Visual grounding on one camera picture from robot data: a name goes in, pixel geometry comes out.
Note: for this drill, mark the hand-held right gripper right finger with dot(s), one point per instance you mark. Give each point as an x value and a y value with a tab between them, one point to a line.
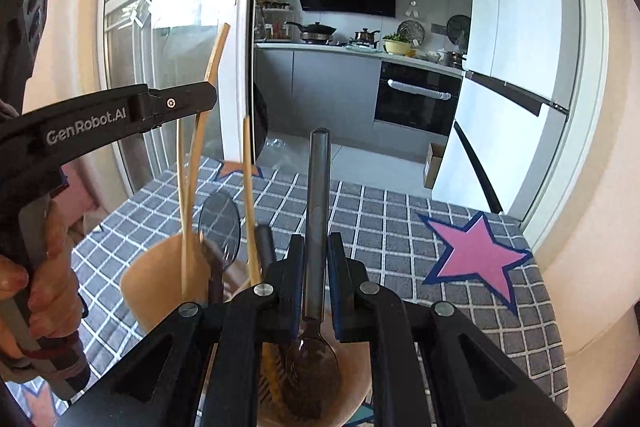
336	292

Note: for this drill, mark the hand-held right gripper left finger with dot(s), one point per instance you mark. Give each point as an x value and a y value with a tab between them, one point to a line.
295	292

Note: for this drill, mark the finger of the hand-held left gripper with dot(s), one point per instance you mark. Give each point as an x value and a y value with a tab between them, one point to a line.
175	102

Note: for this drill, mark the beige plastic utensil holder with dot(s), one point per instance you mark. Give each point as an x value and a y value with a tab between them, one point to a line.
155	277

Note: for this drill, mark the person's left hand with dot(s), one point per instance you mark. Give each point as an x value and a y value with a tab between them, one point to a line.
55	287

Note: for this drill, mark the grey checkered star tablecloth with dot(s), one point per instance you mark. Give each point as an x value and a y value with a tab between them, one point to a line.
400	232

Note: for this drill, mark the spice rack with bottles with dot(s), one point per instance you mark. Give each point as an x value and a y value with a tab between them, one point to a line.
272	27

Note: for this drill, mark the grey lower kitchen cabinet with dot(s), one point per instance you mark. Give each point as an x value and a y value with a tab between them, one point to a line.
325	97

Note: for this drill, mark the cardboard box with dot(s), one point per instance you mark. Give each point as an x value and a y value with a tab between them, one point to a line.
434	167

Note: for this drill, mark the black wok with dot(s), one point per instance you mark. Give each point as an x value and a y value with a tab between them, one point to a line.
317	31

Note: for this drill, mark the black built-in oven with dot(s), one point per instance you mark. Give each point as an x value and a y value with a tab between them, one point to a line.
415	112

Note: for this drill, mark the brown cooking pot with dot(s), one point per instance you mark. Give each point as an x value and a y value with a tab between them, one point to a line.
366	37

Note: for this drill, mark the patterned round plate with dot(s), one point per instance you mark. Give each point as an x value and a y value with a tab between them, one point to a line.
411	28

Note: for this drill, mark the dark lidded pot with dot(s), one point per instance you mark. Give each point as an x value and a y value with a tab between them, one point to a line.
457	58

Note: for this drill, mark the white refrigerator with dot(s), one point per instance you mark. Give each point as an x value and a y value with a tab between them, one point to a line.
520	32

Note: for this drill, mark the white wall hook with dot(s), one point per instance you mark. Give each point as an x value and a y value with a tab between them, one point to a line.
412	9

